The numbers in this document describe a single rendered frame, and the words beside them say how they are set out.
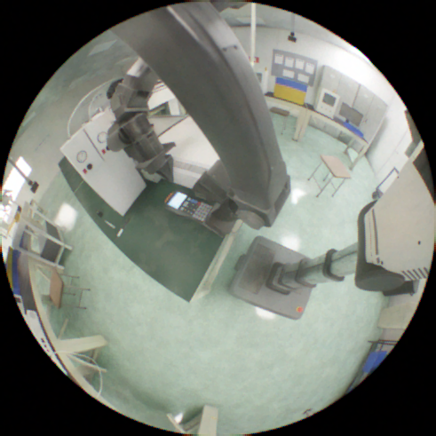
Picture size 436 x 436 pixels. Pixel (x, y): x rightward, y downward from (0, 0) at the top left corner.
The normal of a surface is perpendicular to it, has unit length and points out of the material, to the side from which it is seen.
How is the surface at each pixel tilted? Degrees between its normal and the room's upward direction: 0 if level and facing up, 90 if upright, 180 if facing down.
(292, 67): 90
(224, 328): 0
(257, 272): 0
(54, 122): 90
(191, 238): 0
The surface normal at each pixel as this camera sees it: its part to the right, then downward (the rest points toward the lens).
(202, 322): -0.04, -0.47
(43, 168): 0.89, 0.38
